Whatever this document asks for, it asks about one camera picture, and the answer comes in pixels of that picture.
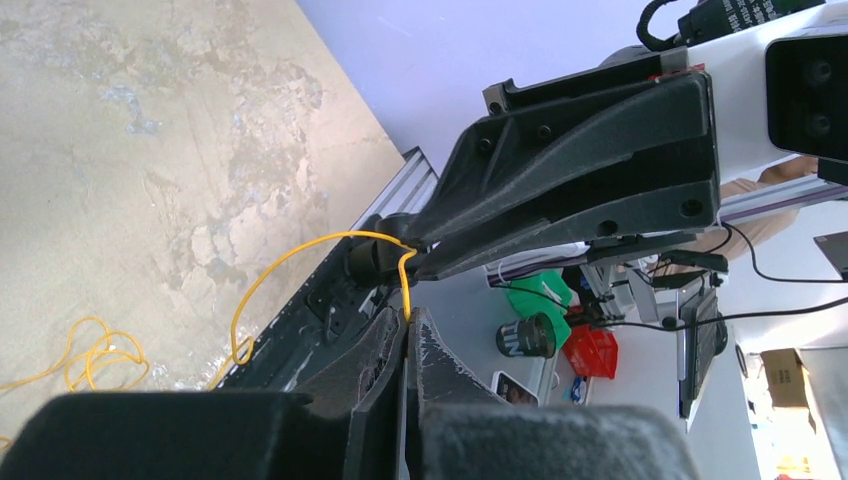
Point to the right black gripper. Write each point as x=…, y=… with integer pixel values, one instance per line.
x=619, y=150

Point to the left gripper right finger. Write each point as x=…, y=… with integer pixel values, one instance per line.
x=466, y=431

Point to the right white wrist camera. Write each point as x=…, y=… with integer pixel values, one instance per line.
x=779, y=78

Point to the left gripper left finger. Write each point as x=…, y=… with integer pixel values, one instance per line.
x=339, y=424

